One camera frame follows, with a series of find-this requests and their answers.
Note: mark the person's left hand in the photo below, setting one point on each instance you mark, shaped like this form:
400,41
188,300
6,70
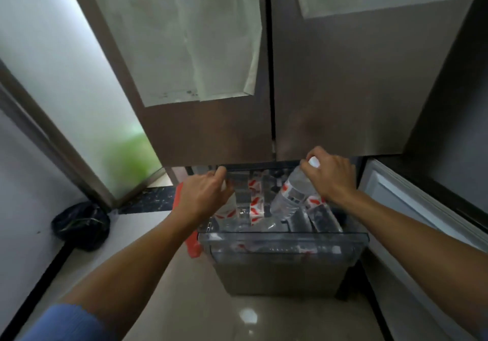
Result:
202,197

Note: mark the person's right hand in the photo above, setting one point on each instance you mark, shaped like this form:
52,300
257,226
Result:
335,178

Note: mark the clear water bottle red label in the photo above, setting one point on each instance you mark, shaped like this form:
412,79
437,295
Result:
291,196

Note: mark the pile of water bottles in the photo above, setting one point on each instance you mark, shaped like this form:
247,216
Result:
257,203

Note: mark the beige refrigerator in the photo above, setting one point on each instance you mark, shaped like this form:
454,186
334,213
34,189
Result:
324,104

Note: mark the fridge compartment door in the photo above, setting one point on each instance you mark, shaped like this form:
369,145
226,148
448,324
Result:
411,207

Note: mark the clear fridge drawer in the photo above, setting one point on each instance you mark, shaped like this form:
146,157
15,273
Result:
282,247

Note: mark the person's left forearm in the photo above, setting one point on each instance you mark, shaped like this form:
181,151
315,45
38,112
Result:
145,268

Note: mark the person's blue left sleeve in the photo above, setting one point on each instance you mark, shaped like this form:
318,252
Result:
65,325

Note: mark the orange plastic stool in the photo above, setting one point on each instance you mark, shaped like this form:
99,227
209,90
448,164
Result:
193,247

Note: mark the black trash bag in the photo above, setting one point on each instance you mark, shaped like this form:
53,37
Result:
82,226

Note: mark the wide paper sheet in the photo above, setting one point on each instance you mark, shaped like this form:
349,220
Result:
171,39

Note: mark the frosted glass door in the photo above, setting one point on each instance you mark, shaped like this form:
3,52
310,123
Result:
57,66

